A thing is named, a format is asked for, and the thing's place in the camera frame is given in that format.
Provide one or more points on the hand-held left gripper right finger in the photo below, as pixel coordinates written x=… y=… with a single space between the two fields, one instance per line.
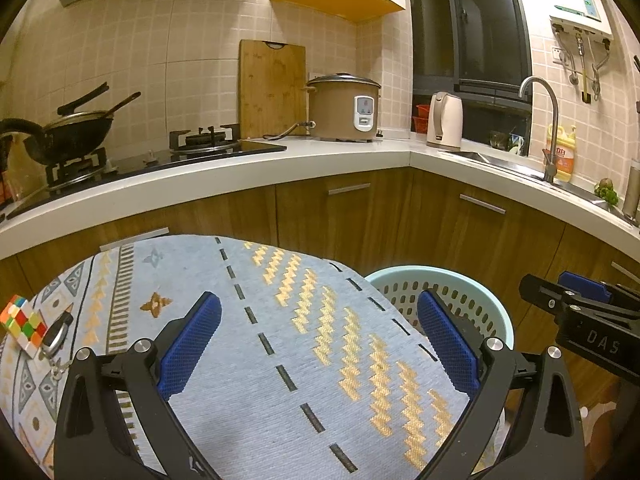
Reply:
x=447 y=342

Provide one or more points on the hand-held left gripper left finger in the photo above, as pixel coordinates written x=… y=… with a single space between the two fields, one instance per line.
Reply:
x=192 y=345

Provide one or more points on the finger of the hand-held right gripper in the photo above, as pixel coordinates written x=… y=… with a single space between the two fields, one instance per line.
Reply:
x=545 y=296
x=585 y=287

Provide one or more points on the light blue plastic basket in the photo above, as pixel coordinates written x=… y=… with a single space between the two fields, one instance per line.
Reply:
x=400 y=280

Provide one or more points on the blue patterned tablecloth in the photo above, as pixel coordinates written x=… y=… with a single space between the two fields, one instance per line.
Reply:
x=200 y=270

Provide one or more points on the leafy greens by sink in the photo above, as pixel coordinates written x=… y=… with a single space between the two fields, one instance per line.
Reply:
x=606 y=192

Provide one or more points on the grey cylindrical container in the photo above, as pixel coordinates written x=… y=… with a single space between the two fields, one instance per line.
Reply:
x=632 y=187

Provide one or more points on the yellow detergent bottle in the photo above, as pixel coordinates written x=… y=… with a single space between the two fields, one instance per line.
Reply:
x=565 y=157

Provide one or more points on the black car key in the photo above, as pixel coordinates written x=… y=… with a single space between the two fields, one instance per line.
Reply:
x=57 y=332

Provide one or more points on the steel kitchen sink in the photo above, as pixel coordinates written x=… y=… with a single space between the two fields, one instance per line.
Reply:
x=495 y=162

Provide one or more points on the colourful puzzle cube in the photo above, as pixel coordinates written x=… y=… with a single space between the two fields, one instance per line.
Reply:
x=22 y=325

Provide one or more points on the steel kitchen faucet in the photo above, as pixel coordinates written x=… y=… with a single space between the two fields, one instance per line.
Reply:
x=550 y=110

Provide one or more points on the black gas stove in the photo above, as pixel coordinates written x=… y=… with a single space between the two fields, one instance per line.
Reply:
x=150 y=160

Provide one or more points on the white electric kettle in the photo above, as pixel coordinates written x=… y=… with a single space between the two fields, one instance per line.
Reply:
x=444 y=122

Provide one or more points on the red plastic containers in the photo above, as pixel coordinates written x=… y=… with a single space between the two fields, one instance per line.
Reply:
x=422 y=117

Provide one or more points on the black wok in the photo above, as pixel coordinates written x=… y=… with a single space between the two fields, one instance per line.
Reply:
x=75 y=135

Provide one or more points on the dark cooking spatula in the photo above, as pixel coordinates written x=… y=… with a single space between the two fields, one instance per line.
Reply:
x=122 y=103

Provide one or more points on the brown rice cooker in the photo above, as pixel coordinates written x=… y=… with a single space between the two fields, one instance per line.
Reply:
x=340 y=110

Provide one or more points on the wooden cutting board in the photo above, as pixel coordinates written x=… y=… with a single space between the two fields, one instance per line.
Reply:
x=272 y=90

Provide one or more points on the dark kitchen window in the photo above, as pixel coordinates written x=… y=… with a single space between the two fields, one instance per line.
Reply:
x=470 y=25

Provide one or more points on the white water heater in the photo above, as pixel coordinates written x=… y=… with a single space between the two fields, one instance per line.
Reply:
x=580 y=5

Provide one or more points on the white wall socket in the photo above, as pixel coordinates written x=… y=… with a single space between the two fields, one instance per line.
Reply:
x=557 y=55

